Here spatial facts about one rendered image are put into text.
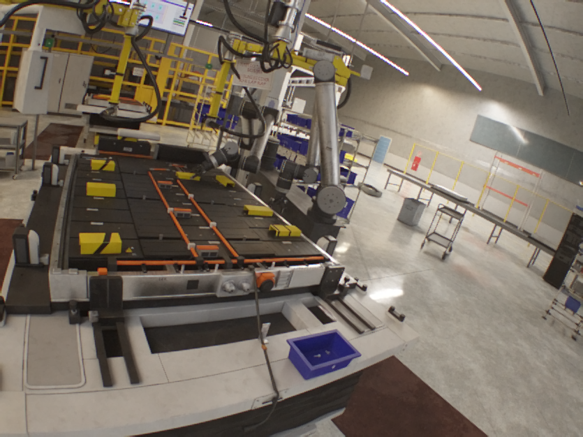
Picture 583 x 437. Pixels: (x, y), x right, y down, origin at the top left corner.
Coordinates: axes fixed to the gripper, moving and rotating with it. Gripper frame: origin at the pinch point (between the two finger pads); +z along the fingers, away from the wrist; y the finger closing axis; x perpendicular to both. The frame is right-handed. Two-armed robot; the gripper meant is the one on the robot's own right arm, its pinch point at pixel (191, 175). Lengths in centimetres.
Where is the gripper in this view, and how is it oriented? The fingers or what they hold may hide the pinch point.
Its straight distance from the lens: 227.9
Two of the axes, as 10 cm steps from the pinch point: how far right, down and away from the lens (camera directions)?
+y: -5.4, -4.2, 7.3
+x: -2.9, -7.2, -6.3
